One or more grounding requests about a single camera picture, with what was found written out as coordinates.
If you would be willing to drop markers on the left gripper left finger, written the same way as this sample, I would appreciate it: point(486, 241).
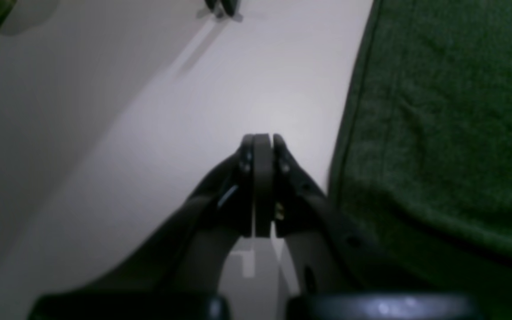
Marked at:
point(175, 273)

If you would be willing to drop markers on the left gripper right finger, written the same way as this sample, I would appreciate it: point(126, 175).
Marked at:
point(342, 274)

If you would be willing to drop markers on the dark green t-shirt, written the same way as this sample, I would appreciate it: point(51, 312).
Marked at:
point(423, 160)

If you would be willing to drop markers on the small black clip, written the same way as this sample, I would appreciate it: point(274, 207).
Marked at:
point(229, 7)

